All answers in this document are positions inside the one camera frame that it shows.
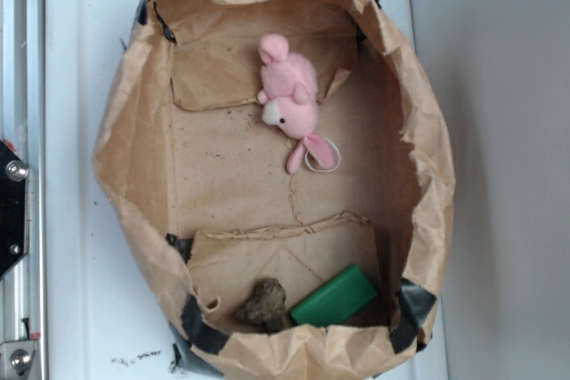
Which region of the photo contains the green rectangular block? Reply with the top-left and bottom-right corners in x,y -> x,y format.
290,264 -> 379,327

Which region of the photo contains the brown paper bag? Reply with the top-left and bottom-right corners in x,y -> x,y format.
94,0 -> 455,379

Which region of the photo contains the aluminium frame rail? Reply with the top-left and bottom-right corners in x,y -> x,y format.
1,0 -> 48,379

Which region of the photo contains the pink plush bunny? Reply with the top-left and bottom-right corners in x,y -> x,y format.
256,34 -> 341,174

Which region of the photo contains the black metal bracket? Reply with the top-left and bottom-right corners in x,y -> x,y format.
0,140 -> 29,279

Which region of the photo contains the brown rock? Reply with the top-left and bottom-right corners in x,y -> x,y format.
236,278 -> 292,333

